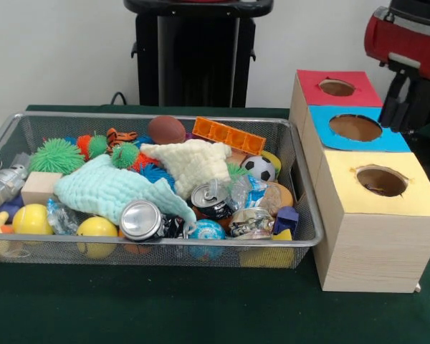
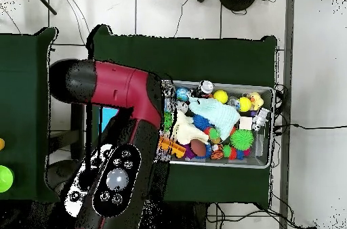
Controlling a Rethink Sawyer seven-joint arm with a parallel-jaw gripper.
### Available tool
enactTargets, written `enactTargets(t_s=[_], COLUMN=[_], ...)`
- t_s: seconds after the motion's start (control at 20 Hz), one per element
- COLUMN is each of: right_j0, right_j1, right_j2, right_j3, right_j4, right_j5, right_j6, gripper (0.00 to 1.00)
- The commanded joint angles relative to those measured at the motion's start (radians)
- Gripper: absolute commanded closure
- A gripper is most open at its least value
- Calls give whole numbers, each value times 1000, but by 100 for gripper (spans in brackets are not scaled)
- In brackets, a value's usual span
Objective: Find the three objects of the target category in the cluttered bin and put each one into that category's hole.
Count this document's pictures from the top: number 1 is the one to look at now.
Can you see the mint knitted cloth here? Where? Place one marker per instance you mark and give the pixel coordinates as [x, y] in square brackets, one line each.
[111, 186]

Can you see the silver drink can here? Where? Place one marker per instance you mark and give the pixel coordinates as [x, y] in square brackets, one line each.
[140, 219]

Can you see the black and white soccer ball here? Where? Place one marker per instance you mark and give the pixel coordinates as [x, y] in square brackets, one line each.
[258, 168]

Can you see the silver toy robot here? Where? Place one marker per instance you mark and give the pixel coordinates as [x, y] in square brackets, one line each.
[5, 182]

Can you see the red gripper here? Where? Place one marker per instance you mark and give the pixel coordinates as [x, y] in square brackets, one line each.
[397, 43]

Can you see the green spiky ball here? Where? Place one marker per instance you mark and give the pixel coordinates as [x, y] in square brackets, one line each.
[55, 157]

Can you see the brown toy football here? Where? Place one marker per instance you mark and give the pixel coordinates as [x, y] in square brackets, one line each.
[166, 129]

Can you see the orange ice cube tray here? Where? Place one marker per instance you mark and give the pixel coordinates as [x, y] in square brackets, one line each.
[229, 135]

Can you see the wooden box with three holes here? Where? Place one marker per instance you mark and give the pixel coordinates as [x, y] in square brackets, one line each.
[372, 251]

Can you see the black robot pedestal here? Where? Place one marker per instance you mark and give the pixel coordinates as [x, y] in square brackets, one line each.
[193, 53]

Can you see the cream knitted cloth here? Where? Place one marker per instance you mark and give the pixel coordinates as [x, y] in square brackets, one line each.
[195, 161]

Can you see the colourful wrapper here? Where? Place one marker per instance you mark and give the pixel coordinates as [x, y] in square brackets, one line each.
[376, 188]

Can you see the pale wooden block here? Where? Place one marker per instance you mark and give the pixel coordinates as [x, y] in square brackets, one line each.
[39, 186]

